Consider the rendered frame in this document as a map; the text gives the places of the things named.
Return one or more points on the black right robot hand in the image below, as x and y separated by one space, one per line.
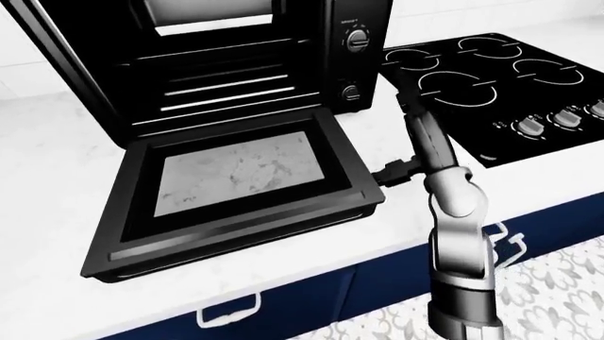
434 145

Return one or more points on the small black oven dial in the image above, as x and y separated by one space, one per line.
350 91

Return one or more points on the large black oven dial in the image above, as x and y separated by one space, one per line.
357 39

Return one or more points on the black glass toaster oven door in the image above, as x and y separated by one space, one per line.
141 244

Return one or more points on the black toaster oven body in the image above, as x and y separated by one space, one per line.
94 63

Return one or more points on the silver cooktop knob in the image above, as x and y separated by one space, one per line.
565 117
597 108
529 126

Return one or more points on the black glass cooktop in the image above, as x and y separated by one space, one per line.
533 95

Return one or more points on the navy blue base cabinet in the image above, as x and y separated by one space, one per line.
292 304

